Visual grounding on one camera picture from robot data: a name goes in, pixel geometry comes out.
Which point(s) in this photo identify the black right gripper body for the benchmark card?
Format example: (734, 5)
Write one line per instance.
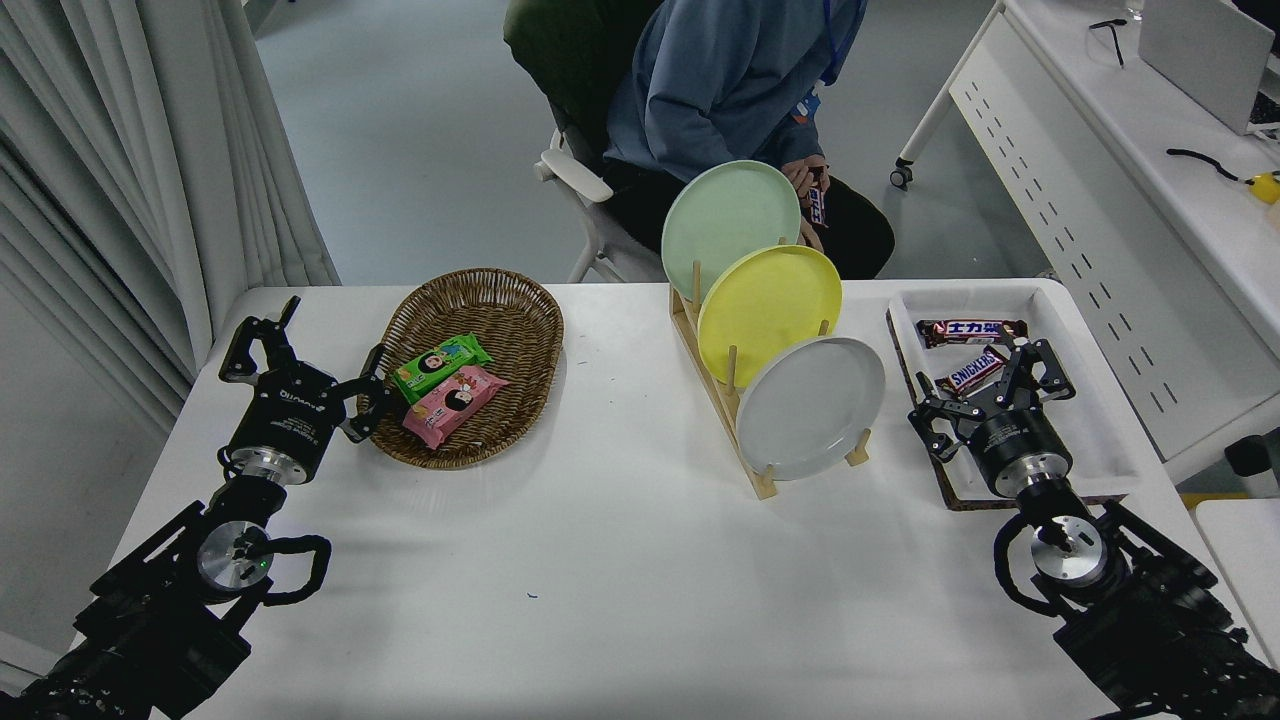
(1012, 438)

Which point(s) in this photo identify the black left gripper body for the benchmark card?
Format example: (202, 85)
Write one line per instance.
(287, 420)

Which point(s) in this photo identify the grey plate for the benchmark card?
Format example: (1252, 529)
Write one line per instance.
(810, 410)

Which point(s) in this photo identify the dark snack bar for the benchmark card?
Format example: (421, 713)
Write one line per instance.
(817, 208)

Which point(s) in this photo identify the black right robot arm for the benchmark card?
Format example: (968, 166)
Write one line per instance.
(1150, 620)

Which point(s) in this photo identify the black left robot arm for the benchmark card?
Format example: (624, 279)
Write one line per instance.
(150, 620)

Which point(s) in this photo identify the yellow plate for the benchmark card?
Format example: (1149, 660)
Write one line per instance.
(770, 305)

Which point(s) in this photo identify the wooden plate rack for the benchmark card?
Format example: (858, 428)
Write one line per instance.
(715, 380)

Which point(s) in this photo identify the pale green plate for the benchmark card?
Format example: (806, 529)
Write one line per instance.
(725, 215)

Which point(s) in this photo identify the person's left hand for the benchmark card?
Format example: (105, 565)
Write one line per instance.
(812, 238)

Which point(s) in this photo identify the person's right hand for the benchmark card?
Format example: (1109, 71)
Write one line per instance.
(805, 175)

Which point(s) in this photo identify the brown snickers bar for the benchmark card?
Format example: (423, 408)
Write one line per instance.
(970, 371)

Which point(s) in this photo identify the green snack pack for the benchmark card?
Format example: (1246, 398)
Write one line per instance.
(440, 365)

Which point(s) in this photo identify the snickers bar with chinese print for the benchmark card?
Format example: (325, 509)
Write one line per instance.
(970, 331)

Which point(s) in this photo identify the pink snack pack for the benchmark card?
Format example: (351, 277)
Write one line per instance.
(455, 403)

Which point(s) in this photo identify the white tray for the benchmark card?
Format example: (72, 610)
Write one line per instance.
(1100, 400)

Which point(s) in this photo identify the brown wicker basket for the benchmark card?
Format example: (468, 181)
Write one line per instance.
(500, 320)

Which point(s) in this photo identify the white desk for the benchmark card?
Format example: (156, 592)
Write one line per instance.
(1100, 200)

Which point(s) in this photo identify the white curtain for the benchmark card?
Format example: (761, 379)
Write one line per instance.
(120, 150)

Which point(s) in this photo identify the white side table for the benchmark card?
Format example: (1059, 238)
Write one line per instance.
(1245, 560)

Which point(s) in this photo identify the white office chair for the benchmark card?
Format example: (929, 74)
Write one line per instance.
(575, 172)

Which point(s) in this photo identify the yellow object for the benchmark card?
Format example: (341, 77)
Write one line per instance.
(1267, 187)

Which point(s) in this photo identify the black glasses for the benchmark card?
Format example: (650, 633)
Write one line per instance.
(1113, 38)

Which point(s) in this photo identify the white laptop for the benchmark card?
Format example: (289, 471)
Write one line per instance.
(1200, 45)

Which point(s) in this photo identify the person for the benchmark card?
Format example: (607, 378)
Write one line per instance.
(700, 80)

